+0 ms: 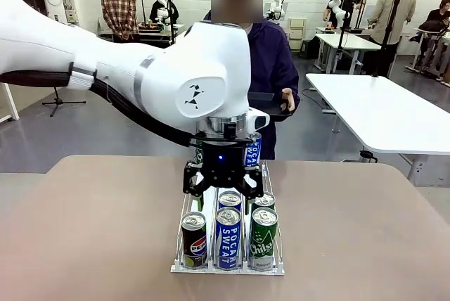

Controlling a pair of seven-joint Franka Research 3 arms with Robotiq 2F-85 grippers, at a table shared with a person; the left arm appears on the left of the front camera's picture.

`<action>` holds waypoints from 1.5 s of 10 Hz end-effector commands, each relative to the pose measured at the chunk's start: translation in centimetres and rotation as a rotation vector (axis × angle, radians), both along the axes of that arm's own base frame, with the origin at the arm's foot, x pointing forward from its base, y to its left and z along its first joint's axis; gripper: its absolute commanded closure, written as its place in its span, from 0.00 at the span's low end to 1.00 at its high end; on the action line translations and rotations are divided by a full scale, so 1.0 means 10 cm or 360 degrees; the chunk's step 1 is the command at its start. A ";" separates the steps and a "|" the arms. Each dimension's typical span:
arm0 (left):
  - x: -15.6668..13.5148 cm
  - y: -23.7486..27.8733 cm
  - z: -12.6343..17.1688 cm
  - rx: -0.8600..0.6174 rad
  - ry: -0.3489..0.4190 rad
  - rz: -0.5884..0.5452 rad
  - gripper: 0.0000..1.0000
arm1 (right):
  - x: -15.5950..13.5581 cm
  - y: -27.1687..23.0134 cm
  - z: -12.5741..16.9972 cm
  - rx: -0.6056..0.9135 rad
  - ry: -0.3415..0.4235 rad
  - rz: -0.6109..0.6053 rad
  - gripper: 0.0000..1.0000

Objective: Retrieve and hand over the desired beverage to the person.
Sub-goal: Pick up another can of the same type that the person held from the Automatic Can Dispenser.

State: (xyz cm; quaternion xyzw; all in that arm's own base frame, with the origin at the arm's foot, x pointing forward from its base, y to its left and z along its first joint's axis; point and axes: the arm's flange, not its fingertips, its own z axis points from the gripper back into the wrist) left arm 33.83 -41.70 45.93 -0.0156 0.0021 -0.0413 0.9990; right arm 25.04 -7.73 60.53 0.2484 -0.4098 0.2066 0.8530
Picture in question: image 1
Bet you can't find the white can dispenser rack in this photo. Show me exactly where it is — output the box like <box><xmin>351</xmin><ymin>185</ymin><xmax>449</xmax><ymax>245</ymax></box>
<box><xmin>170</xmin><ymin>160</ymin><xmax>285</xmax><ymax>276</ymax></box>

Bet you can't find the person in purple jacket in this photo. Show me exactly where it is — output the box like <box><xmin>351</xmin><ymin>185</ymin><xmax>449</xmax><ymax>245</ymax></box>
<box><xmin>203</xmin><ymin>0</ymin><xmax>301</xmax><ymax>160</ymax></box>

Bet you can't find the person in beige jacket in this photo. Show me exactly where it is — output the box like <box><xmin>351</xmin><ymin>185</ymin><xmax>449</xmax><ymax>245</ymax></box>
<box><xmin>368</xmin><ymin>0</ymin><xmax>418</xmax><ymax>77</ymax></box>

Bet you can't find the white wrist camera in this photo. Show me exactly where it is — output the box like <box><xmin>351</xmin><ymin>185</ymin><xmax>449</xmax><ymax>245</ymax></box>
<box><xmin>247</xmin><ymin>106</ymin><xmax>271</xmax><ymax>134</ymax></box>

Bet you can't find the white table leg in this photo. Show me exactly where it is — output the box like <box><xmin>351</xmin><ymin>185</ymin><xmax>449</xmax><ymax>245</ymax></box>
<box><xmin>0</xmin><ymin>82</ymin><xmax>20</xmax><ymax>123</ymax></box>

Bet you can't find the seated person in black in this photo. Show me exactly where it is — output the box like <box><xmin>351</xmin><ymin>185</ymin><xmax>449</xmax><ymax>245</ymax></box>
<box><xmin>149</xmin><ymin>0</ymin><xmax>179</xmax><ymax>24</ymax></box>

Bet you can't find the person in plaid shirt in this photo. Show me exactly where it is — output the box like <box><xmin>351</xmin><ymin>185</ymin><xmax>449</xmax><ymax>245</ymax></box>
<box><xmin>100</xmin><ymin>0</ymin><xmax>139</xmax><ymax>44</ymax></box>

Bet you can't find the beige drawer cabinet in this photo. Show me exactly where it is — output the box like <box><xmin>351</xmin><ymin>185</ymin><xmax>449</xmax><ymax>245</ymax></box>
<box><xmin>288</xmin><ymin>16</ymin><xmax>308</xmax><ymax>53</ymax></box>

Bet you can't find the person's left hand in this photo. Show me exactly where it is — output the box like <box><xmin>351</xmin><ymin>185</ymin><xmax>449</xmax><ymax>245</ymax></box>
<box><xmin>279</xmin><ymin>88</ymin><xmax>295</xmax><ymax>111</ymax></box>

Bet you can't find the blue Pocari Sweat can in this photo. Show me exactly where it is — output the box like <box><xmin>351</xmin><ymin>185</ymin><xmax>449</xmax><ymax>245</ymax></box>
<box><xmin>214</xmin><ymin>207</ymin><xmax>243</xmax><ymax>269</ymax></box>
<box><xmin>244</xmin><ymin>132</ymin><xmax>263</xmax><ymax>169</ymax></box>
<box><xmin>218</xmin><ymin>191</ymin><xmax>243</xmax><ymax>212</ymax></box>

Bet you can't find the tall black tripod pole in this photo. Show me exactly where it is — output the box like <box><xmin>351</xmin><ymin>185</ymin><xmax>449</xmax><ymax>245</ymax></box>
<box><xmin>371</xmin><ymin>0</ymin><xmax>406</xmax><ymax>78</ymax></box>

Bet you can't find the black tripod microphone stand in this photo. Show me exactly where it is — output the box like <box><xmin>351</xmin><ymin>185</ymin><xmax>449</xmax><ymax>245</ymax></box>
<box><xmin>41</xmin><ymin>86</ymin><xmax>86</xmax><ymax>117</ymax></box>

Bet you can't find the black camera stand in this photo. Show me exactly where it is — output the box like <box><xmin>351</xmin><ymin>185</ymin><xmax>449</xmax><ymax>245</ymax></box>
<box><xmin>336</xmin><ymin>0</ymin><xmax>355</xmax><ymax>74</ymax></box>

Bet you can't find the large white table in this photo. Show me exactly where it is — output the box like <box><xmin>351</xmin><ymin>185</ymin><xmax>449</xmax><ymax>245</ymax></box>
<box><xmin>305</xmin><ymin>72</ymin><xmax>450</xmax><ymax>186</ymax></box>

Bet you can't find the seated person in dark clothes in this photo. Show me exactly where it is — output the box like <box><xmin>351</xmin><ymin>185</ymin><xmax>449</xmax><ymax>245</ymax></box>
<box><xmin>407</xmin><ymin>0</ymin><xmax>450</xmax><ymax>70</ymax></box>

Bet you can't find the black Pepsi can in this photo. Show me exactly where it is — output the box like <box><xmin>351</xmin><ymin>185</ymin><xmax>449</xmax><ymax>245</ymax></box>
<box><xmin>181</xmin><ymin>211</ymin><xmax>207</xmax><ymax>269</ymax></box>

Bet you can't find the black object under table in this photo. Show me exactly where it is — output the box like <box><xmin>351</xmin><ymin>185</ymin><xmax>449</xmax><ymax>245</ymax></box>
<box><xmin>359</xmin><ymin>149</ymin><xmax>379</xmax><ymax>164</ymax></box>

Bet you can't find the white background work table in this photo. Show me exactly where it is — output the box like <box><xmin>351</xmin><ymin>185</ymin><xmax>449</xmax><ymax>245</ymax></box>
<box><xmin>314</xmin><ymin>32</ymin><xmax>383</xmax><ymax>74</ymax></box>

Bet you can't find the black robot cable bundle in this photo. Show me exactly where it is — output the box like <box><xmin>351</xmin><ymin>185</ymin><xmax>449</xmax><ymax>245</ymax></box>
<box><xmin>0</xmin><ymin>70</ymin><xmax>204</xmax><ymax>149</ymax></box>

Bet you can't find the person's left forearm purple sleeve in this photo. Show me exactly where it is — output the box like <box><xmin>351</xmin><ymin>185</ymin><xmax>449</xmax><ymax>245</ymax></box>
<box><xmin>286</xmin><ymin>77</ymin><xmax>301</xmax><ymax>115</ymax></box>

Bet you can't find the black plastic tray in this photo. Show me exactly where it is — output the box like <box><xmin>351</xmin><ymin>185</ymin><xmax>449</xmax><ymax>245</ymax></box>
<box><xmin>247</xmin><ymin>91</ymin><xmax>295</xmax><ymax>122</ymax></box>

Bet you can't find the green Chilsung can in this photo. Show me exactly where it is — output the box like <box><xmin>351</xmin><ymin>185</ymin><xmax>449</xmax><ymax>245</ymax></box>
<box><xmin>194</xmin><ymin>140</ymin><xmax>205</xmax><ymax>165</ymax></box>
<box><xmin>251</xmin><ymin>191</ymin><xmax>276</xmax><ymax>210</ymax></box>
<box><xmin>249</xmin><ymin>207</ymin><xmax>278</xmax><ymax>271</ymax></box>

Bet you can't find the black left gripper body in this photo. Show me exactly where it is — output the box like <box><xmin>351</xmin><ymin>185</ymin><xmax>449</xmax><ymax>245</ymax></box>
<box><xmin>202</xmin><ymin>140</ymin><xmax>247</xmax><ymax>189</ymax></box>

